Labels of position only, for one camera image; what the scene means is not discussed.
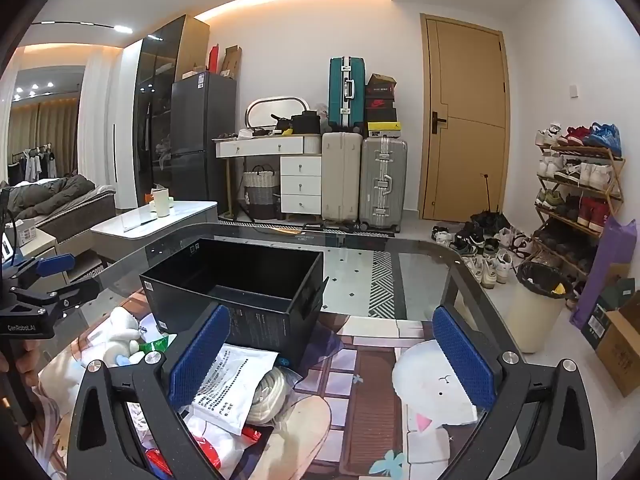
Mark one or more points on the purple rolled mat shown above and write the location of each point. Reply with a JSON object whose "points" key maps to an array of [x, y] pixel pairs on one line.
{"points": [[605, 270]]}

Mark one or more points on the oval white-framed mirror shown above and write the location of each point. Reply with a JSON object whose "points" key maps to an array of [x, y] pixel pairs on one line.
{"points": [[270, 110]]}

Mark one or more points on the cream trash bin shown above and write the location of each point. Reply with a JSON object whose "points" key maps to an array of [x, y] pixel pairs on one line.
{"points": [[540, 320]]}

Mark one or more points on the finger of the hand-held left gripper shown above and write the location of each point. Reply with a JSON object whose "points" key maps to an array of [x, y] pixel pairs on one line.
{"points": [[65, 292], [55, 264]]}

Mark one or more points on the cartoon printed table mat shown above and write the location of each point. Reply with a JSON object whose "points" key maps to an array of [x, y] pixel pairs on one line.
{"points": [[360, 385]]}

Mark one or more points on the hanging clothes rack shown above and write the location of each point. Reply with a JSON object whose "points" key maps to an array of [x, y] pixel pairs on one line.
{"points": [[32, 162]]}

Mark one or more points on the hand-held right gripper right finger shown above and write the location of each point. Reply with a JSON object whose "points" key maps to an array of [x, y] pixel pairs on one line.
{"points": [[462, 360]]}

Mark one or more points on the white dresser with drawers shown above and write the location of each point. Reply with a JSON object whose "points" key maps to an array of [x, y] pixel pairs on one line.
{"points": [[300, 180]]}

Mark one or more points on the flat cardboard piece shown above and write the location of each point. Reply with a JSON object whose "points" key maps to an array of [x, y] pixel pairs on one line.
{"points": [[231, 62]]}

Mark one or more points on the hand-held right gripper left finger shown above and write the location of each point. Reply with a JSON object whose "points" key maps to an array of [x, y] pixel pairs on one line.
{"points": [[200, 360]]}

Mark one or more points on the white printed plastic packet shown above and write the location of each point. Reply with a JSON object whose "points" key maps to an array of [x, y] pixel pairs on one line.
{"points": [[235, 385]]}

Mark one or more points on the red logo black shoebox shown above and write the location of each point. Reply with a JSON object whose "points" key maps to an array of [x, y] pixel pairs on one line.
{"points": [[380, 109]]}

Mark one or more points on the shoe rack with shoes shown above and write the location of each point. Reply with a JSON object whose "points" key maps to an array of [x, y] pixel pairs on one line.
{"points": [[595, 175]]}

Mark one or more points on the wicker laundry basket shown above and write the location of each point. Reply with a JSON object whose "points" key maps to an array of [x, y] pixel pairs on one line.
{"points": [[260, 190]]}

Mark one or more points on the scattered pile of shoes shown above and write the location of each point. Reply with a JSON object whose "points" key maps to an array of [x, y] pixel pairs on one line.
{"points": [[492, 265]]}

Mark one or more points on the black umbrella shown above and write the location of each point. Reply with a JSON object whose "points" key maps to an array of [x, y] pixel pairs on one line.
{"points": [[487, 221]]}

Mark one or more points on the person's left hand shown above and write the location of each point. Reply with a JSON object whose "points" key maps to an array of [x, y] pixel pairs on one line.
{"points": [[25, 360]]}

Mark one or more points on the green medicine packet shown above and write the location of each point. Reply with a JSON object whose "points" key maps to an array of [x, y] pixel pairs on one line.
{"points": [[157, 345]]}

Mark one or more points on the brown lid shoebox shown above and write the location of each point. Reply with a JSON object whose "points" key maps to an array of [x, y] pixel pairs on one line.
{"points": [[382, 80]]}

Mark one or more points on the teal suitcase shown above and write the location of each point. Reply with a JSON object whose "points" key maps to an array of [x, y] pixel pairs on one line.
{"points": [[340, 90]]}

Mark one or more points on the cream cup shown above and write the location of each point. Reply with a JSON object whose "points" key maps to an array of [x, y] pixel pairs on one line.
{"points": [[162, 202]]}

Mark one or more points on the yellow black shoebox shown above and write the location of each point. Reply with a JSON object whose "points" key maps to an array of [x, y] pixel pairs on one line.
{"points": [[382, 129]]}

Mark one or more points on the dark quilted jacket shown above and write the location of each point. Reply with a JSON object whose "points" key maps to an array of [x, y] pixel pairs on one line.
{"points": [[55, 195]]}

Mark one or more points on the black cardboard box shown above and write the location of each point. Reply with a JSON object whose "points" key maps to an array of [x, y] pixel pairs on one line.
{"points": [[260, 320]]}

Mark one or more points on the white foam wrap piece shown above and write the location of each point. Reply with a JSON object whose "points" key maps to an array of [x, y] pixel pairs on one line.
{"points": [[120, 327]]}

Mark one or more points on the black bag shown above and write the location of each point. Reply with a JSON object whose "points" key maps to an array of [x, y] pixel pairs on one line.
{"points": [[305, 122]]}

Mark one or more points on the tan wooden door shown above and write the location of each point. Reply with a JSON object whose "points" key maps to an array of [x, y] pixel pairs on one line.
{"points": [[465, 160]]}

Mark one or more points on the white coffee table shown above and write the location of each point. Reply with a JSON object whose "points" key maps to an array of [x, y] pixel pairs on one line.
{"points": [[175, 215]]}

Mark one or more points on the silver suitcase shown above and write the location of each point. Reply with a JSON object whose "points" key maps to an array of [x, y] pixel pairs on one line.
{"points": [[382, 180]]}

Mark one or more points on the clear bag with red glue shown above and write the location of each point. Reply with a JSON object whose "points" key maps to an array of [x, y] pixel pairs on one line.
{"points": [[220, 440]]}

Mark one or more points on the wooden shoe rack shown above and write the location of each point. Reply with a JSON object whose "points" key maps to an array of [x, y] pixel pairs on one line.
{"points": [[580, 217]]}

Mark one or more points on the beige suitcase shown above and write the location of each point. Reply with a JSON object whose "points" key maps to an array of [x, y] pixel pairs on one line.
{"points": [[340, 175]]}

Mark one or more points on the dark grey refrigerator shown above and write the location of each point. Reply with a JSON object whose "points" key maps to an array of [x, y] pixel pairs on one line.
{"points": [[200, 135]]}

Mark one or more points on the open brown cardboard box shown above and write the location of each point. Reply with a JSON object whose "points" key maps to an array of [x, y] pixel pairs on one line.
{"points": [[620, 350]]}

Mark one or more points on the dark green carton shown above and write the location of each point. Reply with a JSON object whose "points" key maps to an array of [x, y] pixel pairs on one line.
{"points": [[607, 305]]}

